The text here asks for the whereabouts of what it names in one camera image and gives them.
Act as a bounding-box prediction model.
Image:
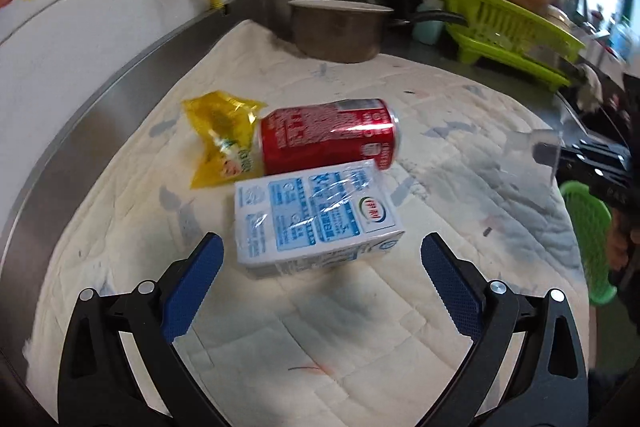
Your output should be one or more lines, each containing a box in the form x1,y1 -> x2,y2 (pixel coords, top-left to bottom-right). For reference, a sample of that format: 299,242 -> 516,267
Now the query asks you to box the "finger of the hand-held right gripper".
557,167 -> 630,188
534,143 -> 628,168

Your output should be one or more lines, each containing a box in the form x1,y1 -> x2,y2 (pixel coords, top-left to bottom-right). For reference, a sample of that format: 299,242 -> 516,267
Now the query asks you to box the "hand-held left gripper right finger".
421,232 -> 588,427

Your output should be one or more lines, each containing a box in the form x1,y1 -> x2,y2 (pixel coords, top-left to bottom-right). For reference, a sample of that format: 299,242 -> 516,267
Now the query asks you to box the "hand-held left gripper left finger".
57,232 -> 225,427

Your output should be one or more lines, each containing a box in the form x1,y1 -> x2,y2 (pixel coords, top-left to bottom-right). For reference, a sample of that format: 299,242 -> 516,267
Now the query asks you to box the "green mesh basket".
560,181 -> 618,306

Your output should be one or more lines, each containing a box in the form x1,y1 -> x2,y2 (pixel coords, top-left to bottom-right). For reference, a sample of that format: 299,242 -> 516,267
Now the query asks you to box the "blue and white milk carton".
234,159 -> 406,280

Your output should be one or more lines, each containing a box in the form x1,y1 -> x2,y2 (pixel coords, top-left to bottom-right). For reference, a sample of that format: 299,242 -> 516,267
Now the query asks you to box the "person's right forearm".
605,207 -> 631,283

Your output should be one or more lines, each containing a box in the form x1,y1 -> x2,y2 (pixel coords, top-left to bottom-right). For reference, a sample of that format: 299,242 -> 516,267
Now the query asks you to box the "white rag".
575,64 -> 608,112

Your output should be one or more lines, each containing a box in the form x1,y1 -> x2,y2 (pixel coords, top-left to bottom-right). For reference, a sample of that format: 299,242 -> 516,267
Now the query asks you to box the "white quilted blanket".
22,19 -> 586,427

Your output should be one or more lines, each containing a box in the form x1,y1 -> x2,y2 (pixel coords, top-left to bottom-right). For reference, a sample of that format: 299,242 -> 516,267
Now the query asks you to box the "clear soap bottle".
611,14 -> 638,58

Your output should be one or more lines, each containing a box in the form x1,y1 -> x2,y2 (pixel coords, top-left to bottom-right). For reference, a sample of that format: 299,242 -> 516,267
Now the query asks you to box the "yellow snack wrapper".
181,90 -> 266,188

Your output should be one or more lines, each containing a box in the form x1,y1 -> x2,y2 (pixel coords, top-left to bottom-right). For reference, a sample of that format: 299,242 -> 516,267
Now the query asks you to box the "green dish rack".
425,0 -> 587,88

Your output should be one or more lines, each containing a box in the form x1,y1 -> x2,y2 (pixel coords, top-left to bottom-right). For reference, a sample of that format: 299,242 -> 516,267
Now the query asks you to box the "red soda can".
260,98 -> 402,175

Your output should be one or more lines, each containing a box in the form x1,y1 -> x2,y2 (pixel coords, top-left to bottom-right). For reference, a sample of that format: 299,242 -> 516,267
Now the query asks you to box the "teal cup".
412,2 -> 446,44

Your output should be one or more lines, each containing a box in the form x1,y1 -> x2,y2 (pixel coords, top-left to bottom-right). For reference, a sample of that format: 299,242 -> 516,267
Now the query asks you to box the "metal pot with black handle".
288,0 -> 468,64

